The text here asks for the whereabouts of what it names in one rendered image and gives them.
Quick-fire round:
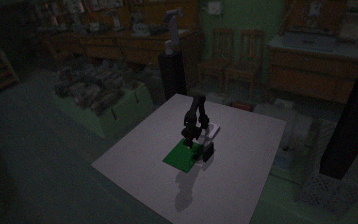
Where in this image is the green circuit board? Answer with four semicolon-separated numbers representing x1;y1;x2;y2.
162;138;206;173

